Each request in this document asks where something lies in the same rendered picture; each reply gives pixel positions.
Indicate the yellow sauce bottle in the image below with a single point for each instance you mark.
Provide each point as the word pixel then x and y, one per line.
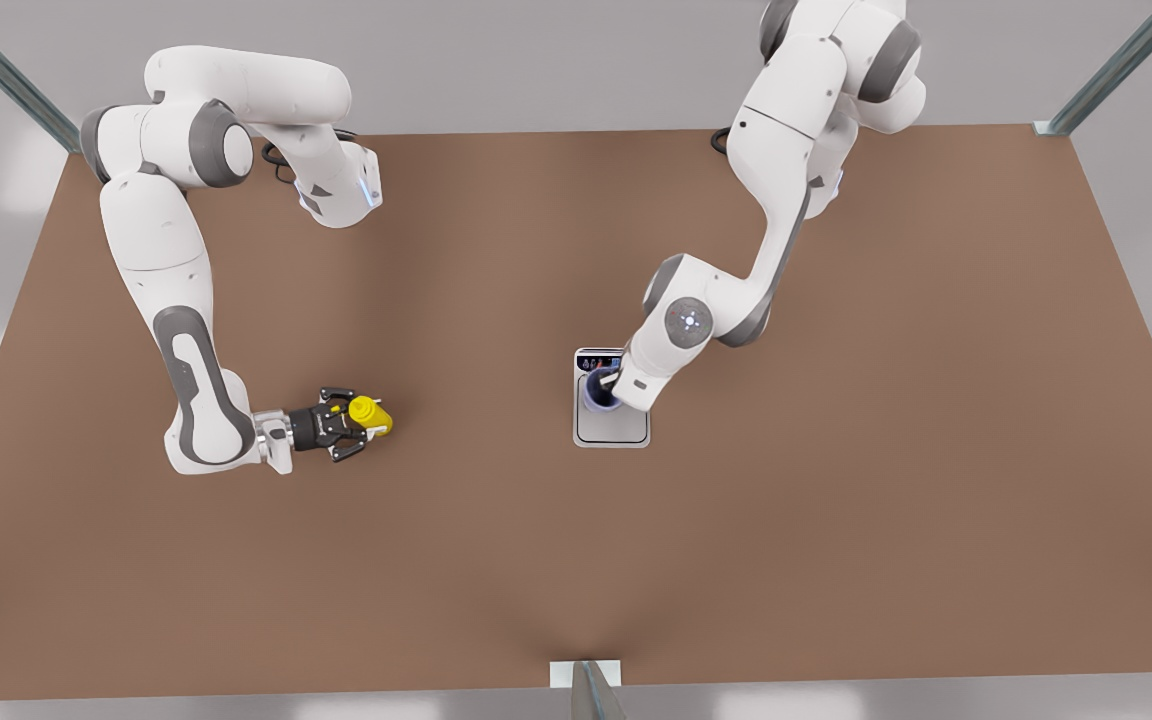
pixel 372 416

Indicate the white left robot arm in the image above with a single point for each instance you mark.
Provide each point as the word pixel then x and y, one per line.
pixel 786 150

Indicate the grey digital kitchen scale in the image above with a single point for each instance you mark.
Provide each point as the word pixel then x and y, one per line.
pixel 626 428

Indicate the silver frame post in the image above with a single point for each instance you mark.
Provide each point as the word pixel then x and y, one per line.
pixel 591 690
pixel 1116 68
pixel 6 72

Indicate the dark blue cup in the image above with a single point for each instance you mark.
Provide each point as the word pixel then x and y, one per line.
pixel 599 396

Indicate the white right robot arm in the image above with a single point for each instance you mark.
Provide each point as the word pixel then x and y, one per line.
pixel 151 240

